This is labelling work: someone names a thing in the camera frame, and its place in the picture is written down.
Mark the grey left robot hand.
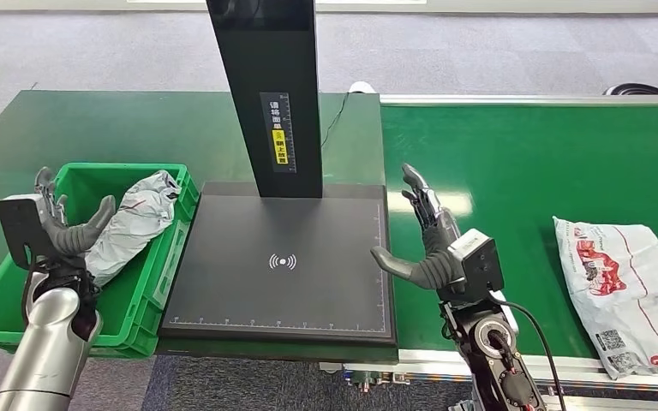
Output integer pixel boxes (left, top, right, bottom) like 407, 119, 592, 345
33, 165, 118, 259

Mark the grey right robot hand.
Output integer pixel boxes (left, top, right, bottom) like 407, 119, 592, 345
369, 163, 467, 292

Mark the grey poly mailer package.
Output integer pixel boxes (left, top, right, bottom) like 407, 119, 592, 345
84, 169, 183, 289
552, 216, 658, 380

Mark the green conveyor belt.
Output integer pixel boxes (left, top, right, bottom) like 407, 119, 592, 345
380, 103, 658, 364

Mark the black inbound scanning machine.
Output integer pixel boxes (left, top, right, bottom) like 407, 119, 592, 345
157, 0, 398, 348

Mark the green plastic crate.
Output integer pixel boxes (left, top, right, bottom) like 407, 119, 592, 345
0, 162, 201, 360

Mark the black yellow label sticker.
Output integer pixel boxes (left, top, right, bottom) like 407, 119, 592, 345
259, 91, 299, 174

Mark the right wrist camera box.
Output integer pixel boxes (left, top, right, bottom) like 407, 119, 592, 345
447, 228, 505, 303

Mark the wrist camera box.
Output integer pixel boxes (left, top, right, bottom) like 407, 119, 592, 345
447, 228, 505, 303
0, 193, 53, 271

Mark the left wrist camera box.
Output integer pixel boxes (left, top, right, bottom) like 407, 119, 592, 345
0, 193, 53, 271

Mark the aluminium conveyor frame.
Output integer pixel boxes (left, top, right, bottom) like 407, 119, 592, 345
320, 93, 658, 411

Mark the metal connector bracket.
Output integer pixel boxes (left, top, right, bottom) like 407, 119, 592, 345
343, 368, 410, 394

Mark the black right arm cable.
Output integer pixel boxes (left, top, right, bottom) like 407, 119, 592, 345
490, 297, 568, 411

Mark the thin black table cable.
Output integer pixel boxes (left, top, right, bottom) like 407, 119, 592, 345
320, 92, 351, 148

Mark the black coiled hose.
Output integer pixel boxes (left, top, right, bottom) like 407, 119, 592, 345
601, 82, 658, 97

